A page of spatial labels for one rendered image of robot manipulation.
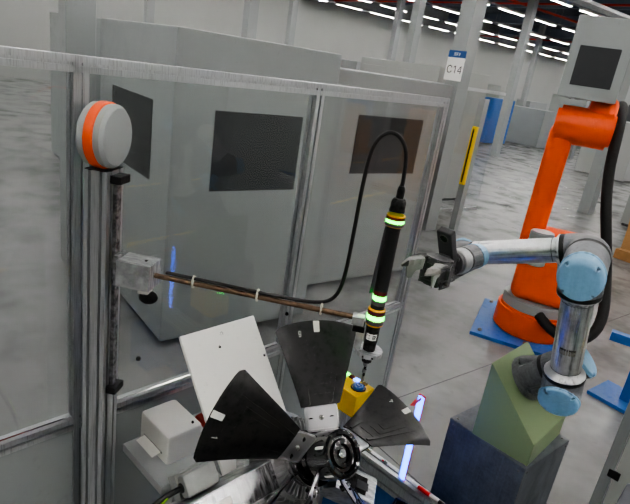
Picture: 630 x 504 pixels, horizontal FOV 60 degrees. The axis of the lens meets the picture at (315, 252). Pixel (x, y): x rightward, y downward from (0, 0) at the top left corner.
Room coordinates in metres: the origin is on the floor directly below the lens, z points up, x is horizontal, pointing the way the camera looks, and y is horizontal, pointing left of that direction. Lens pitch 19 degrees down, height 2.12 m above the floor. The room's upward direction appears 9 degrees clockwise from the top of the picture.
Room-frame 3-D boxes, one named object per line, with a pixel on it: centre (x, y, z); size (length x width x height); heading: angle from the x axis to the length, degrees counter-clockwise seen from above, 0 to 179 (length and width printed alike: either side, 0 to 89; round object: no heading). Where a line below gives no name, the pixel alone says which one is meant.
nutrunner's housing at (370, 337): (1.21, -0.17, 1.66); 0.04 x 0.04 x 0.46
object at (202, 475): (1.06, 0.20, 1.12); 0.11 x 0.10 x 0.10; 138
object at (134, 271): (1.29, 0.45, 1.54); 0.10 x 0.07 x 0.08; 83
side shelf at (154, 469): (1.49, 0.32, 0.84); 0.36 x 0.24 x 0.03; 138
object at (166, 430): (1.46, 0.39, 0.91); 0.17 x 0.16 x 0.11; 48
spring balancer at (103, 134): (1.30, 0.54, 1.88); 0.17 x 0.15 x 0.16; 138
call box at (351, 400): (1.68, -0.19, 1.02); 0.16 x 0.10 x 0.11; 48
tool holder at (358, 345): (1.21, -0.16, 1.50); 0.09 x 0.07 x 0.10; 83
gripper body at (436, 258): (1.43, -0.36, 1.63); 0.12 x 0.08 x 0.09; 138
